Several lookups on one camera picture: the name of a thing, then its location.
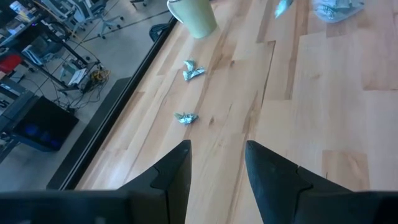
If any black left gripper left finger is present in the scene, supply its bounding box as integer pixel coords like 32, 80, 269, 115
118, 139, 192, 224

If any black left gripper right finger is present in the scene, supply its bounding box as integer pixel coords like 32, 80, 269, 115
245, 140, 355, 224

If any green-white sweetener packet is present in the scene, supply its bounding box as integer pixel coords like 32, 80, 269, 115
174, 111, 200, 126
274, 0, 294, 19
182, 66, 206, 82
182, 58, 197, 72

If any black computer tower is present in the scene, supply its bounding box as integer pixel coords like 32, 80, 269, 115
11, 95, 80, 152

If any white laptop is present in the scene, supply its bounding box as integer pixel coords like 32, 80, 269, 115
67, 67, 88, 87

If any pale green mug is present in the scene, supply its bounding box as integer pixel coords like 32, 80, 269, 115
166, 0, 218, 39

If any grey office chair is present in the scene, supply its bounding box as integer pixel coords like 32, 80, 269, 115
93, 0, 125, 40

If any clear plastic bin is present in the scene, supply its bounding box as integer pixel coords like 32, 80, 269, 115
312, 0, 366, 24

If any red box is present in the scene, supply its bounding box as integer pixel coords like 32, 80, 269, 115
0, 54, 24, 75

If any yellow cable coil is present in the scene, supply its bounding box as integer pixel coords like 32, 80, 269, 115
90, 68, 111, 85

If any black cable bundle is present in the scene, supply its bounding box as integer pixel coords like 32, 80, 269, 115
149, 23, 171, 43

